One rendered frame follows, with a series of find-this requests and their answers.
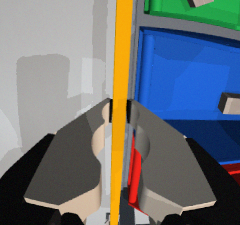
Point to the blue open bin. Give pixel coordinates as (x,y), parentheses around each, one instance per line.
(183,86)

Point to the yellow bar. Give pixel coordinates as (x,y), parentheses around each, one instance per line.
(120,85)

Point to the red bin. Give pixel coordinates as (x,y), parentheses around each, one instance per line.
(233,169)

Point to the green open bin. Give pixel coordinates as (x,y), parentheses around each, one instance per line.
(224,12)

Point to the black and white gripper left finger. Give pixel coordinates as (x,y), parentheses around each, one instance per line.
(59,174)

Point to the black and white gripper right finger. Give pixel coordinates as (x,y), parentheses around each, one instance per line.
(178,176)

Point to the grey metal bin rack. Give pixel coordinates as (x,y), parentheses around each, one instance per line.
(126,212)

